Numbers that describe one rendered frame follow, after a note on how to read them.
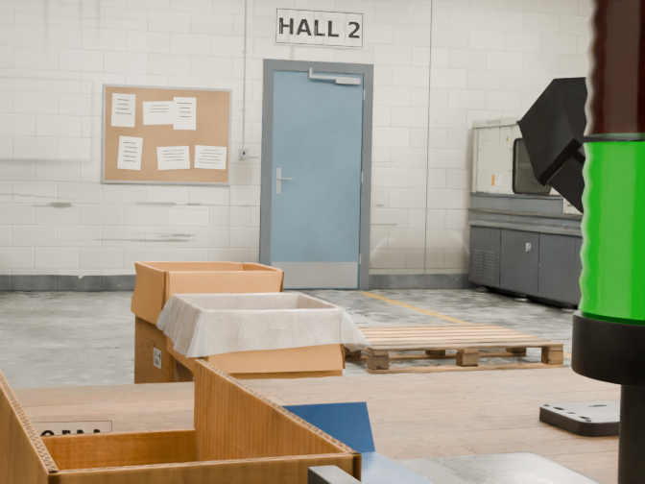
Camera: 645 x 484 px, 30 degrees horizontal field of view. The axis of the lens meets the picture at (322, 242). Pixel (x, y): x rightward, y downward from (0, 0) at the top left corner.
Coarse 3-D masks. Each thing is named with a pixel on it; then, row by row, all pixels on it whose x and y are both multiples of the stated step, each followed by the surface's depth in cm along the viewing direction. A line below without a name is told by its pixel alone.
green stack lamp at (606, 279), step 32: (608, 160) 23; (640, 160) 23; (608, 192) 23; (640, 192) 23; (608, 224) 23; (640, 224) 23; (608, 256) 23; (640, 256) 23; (608, 288) 23; (640, 288) 23
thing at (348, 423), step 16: (304, 416) 67; (320, 416) 67; (336, 416) 68; (352, 416) 68; (368, 416) 68; (336, 432) 67; (352, 432) 68; (368, 432) 68; (352, 448) 67; (368, 448) 67; (368, 464) 64; (384, 464) 65; (368, 480) 61; (384, 480) 61; (400, 480) 61; (416, 480) 61
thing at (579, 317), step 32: (576, 320) 24; (608, 320) 23; (640, 320) 23; (576, 352) 24; (608, 352) 23; (640, 352) 23; (640, 384) 23; (640, 416) 24; (640, 448) 24; (640, 480) 24
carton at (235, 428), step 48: (0, 384) 60; (240, 384) 62; (0, 432) 60; (48, 432) 67; (96, 432) 68; (144, 432) 69; (192, 432) 70; (240, 432) 61; (288, 432) 54; (0, 480) 59; (48, 480) 42; (96, 480) 43; (144, 480) 44; (192, 480) 44; (240, 480) 45; (288, 480) 46
